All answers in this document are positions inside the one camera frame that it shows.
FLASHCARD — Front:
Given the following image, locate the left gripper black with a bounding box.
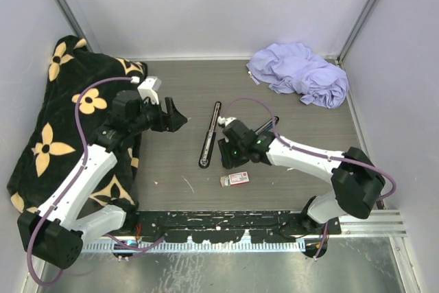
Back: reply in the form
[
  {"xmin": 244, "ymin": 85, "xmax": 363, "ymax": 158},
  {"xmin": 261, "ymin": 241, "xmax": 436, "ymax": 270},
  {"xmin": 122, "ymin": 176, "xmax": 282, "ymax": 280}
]
[{"xmin": 130, "ymin": 95, "xmax": 187, "ymax": 135}]

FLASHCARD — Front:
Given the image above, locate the blue stapler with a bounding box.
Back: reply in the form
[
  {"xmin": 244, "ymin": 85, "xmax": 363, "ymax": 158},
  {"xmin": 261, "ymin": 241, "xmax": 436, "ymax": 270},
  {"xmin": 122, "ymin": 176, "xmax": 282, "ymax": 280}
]
[{"xmin": 255, "ymin": 116, "xmax": 279, "ymax": 135}]

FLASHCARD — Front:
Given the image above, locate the red white staple box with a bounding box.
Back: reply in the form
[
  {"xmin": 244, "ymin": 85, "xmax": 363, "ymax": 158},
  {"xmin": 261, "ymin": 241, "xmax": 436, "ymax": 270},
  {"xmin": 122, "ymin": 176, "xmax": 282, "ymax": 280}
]
[{"xmin": 220, "ymin": 172, "xmax": 250, "ymax": 187}]

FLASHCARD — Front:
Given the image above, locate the black stapler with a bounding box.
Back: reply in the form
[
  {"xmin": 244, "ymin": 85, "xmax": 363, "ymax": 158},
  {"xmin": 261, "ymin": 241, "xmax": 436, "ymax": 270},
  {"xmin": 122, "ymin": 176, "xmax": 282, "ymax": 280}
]
[{"xmin": 198, "ymin": 102, "xmax": 222, "ymax": 169}]

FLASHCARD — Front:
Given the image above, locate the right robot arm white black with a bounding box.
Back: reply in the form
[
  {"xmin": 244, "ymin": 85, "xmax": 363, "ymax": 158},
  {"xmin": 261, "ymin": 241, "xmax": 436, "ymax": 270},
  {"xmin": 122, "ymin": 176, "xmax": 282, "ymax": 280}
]
[{"xmin": 217, "ymin": 117, "xmax": 385, "ymax": 234}]

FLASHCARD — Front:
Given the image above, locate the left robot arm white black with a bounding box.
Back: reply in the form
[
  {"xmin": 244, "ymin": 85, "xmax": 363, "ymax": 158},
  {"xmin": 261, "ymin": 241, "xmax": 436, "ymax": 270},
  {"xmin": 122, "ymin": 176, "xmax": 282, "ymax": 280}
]
[{"xmin": 17, "ymin": 91, "xmax": 187, "ymax": 270}]

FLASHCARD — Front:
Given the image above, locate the lavender crumpled cloth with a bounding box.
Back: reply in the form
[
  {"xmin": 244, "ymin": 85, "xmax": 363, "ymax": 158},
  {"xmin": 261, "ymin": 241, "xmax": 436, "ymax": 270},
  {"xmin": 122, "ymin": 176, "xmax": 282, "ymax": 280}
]
[{"xmin": 246, "ymin": 43, "xmax": 349, "ymax": 109}]

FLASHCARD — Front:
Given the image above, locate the black floral blanket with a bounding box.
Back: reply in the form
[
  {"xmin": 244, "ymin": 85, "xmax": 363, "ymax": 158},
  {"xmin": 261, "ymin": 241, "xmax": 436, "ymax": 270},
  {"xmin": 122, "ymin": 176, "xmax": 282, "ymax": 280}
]
[{"xmin": 7, "ymin": 36, "xmax": 148, "ymax": 213}]

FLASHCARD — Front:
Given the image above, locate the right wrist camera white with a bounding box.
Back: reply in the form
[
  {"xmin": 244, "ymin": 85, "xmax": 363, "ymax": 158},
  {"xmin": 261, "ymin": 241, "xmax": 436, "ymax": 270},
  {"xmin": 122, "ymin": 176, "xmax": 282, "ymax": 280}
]
[{"xmin": 217, "ymin": 117, "xmax": 236, "ymax": 128}]

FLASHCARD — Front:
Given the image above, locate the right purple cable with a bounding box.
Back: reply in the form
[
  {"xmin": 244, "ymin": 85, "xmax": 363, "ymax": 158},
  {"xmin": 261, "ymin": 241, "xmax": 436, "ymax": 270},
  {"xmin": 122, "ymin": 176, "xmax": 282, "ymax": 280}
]
[{"xmin": 222, "ymin": 97, "xmax": 398, "ymax": 259}]

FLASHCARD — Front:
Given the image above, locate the purple cable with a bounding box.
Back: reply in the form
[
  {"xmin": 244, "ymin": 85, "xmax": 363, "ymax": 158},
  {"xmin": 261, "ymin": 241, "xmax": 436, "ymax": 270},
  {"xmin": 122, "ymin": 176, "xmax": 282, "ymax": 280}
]
[
  {"xmin": 222, "ymin": 97, "xmax": 398, "ymax": 259},
  {"xmin": 25, "ymin": 76, "xmax": 165, "ymax": 286}
]

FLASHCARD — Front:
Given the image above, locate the white cable duct strip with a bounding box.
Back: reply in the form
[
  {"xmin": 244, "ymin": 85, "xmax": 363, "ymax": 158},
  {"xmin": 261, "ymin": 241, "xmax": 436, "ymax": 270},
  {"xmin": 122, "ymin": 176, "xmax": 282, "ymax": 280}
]
[{"xmin": 82, "ymin": 239, "xmax": 306, "ymax": 254}]

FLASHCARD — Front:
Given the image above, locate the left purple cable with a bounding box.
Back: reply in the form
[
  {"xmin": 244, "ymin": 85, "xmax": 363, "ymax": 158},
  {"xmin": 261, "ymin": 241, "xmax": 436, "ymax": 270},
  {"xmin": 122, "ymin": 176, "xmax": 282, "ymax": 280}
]
[{"xmin": 25, "ymin": 76, "xmax": 165, "ymax": 286}]

